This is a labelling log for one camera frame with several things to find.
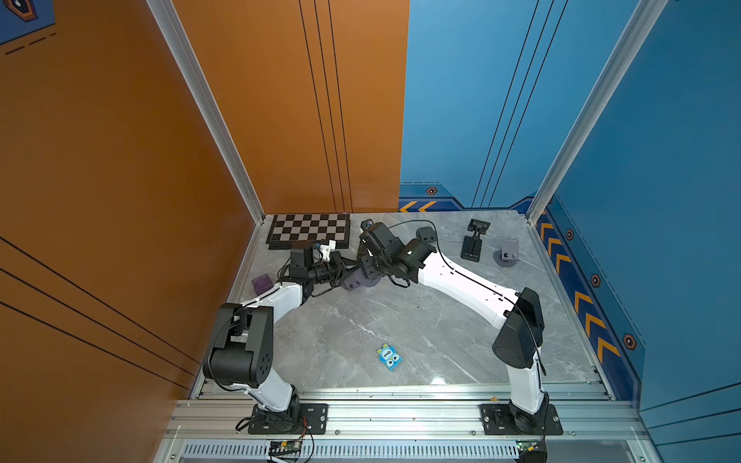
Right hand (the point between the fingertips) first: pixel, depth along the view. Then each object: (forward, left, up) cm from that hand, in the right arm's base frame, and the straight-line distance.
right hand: (369, 260), depth 83 cm
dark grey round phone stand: (+25, -21, -18) cm, 37 cm away
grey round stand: (-4, +3, -3) cm, 6 cm away
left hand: (+3, +3, -4) cm, 6 cm away
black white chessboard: (+27, +21, -15) cm, 38 cm away
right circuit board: (-41, -40, -23) cm, 62 cm away
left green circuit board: (-42, +20, -20) cm, 51 cm away
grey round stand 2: (+14, -49, -15) cm, 53 cm away
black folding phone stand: (+17, -36, -16) cm, 43 cm away
